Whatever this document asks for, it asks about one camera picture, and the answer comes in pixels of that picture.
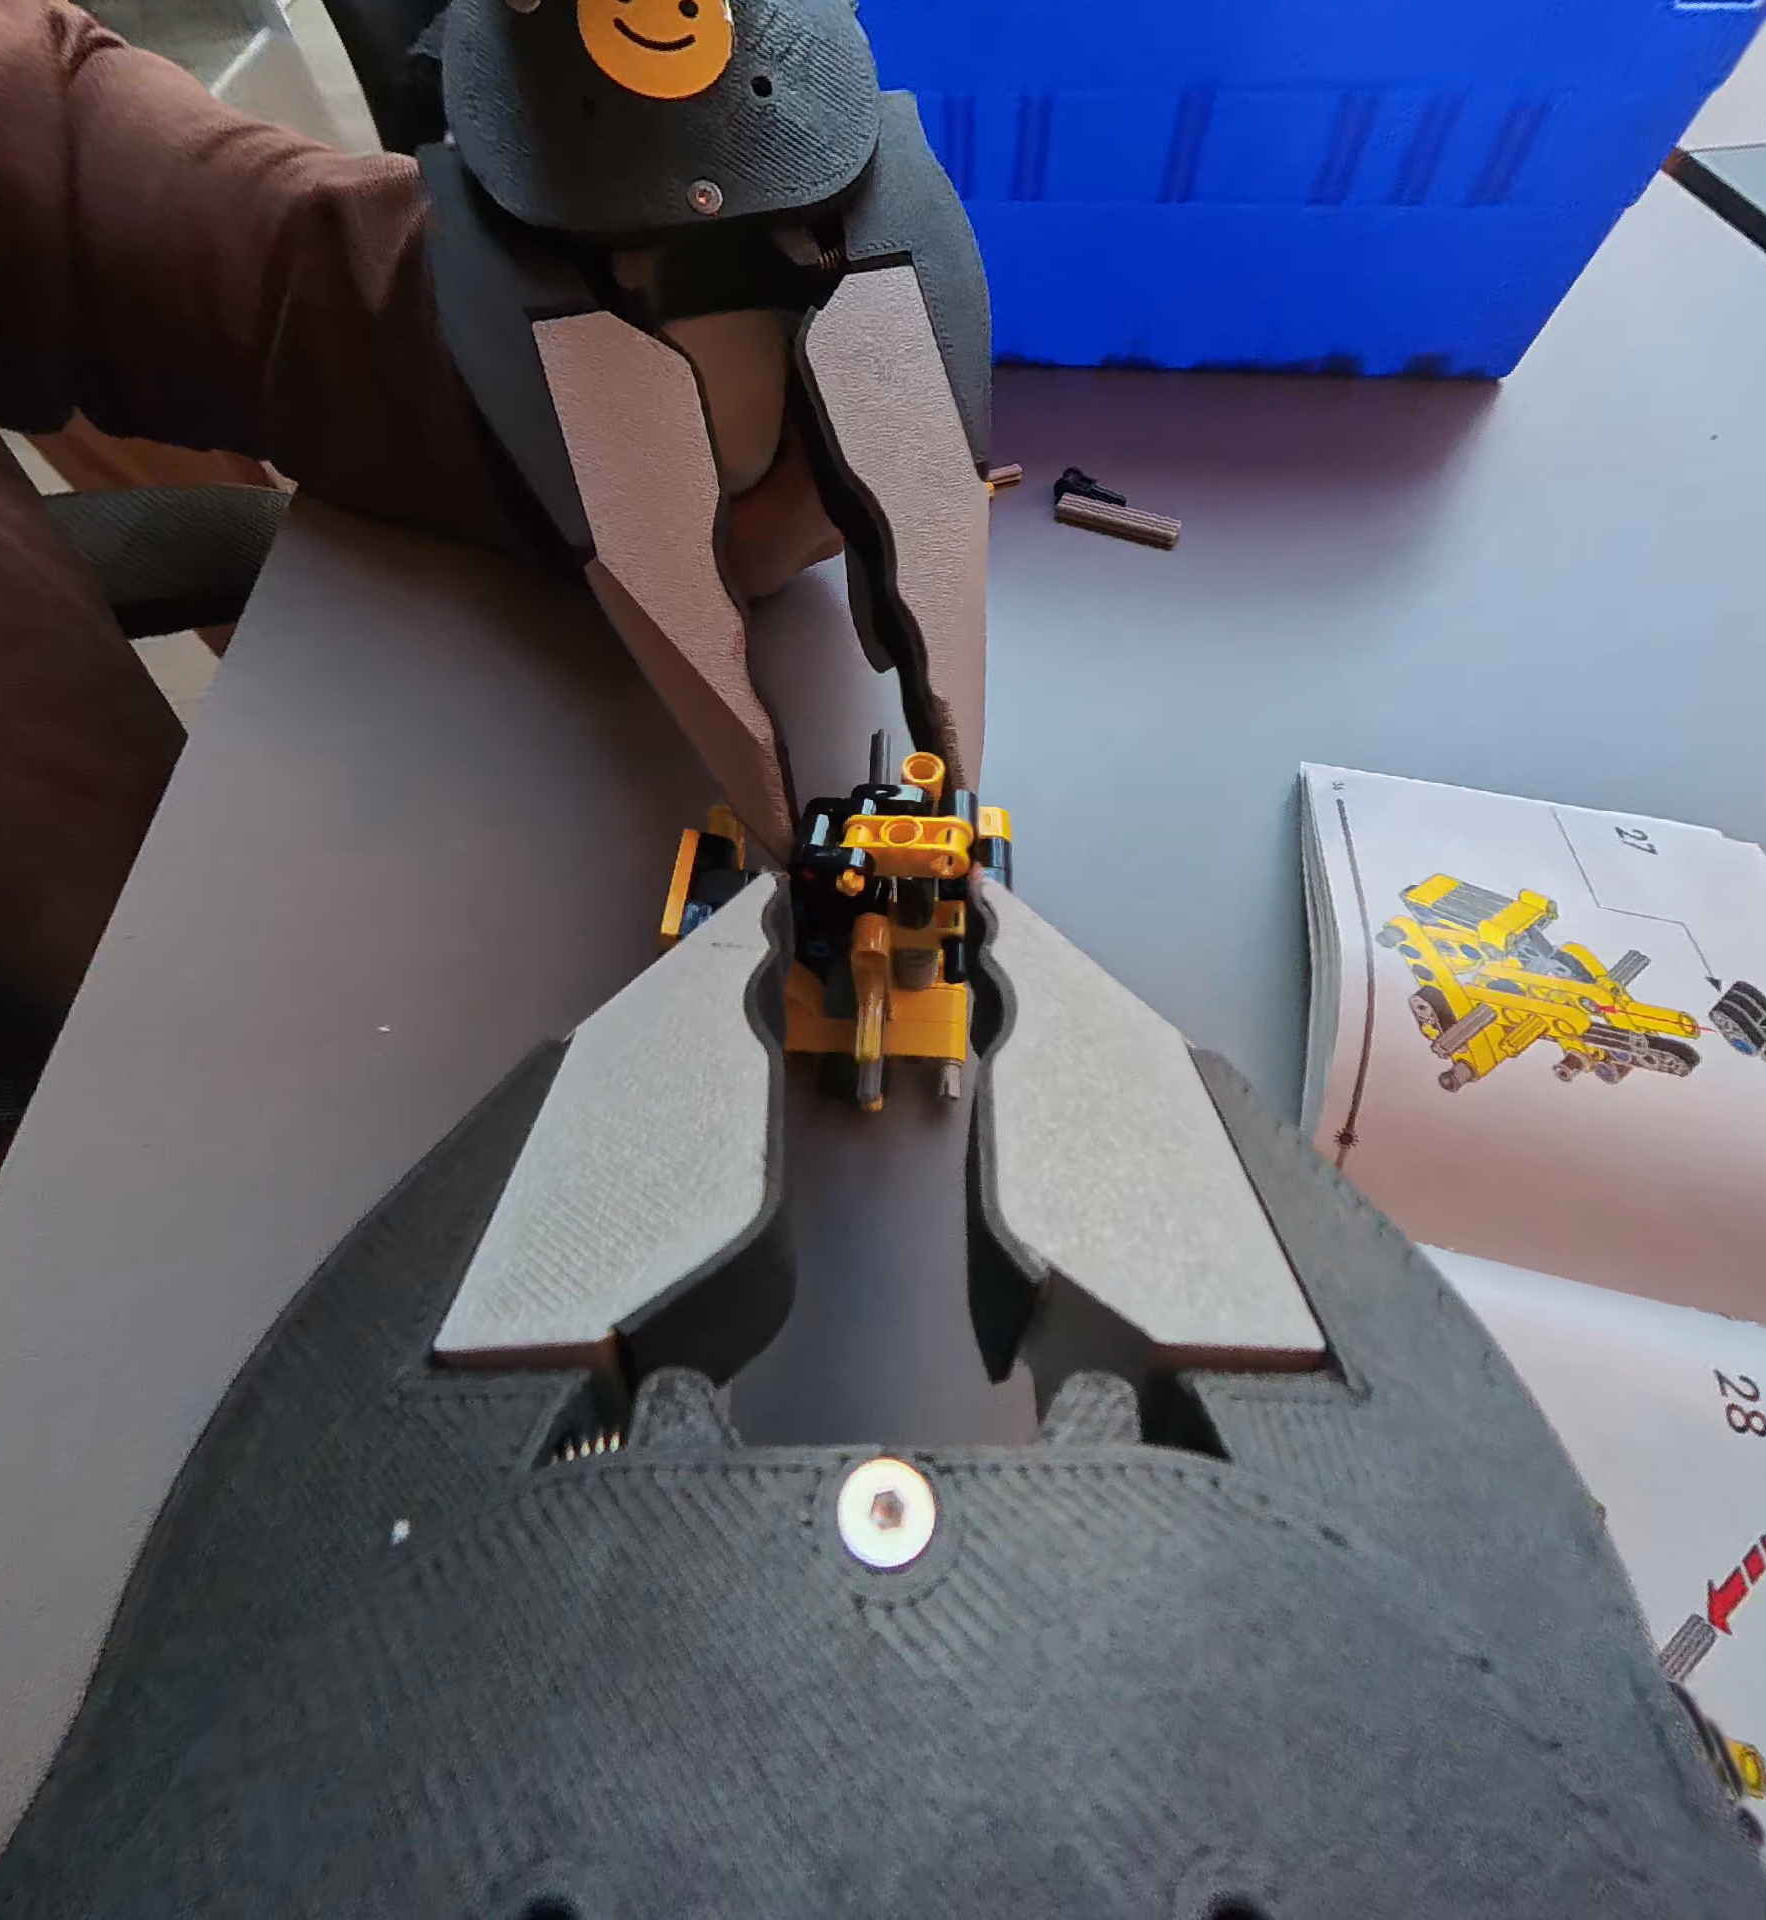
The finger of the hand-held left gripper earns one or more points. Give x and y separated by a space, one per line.
929 495
630 480

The person's left forearm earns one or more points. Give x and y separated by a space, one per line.
148 224

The brown lego axle piece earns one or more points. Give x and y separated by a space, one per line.
1120 521

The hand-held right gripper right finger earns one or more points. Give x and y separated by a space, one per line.
1137 1169

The yellow black lego model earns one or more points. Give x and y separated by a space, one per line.
897 991

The blue plastic bin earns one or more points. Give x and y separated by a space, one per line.
1273 224

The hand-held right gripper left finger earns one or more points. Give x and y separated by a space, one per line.
630 1139

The person's brown clothed torso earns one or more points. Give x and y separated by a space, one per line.
28 750

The lego instruction booklet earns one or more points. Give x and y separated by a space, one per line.
1497 1200

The small black lego piece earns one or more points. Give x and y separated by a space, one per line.
1081 487

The person's left hand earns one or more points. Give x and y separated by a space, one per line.
777 526

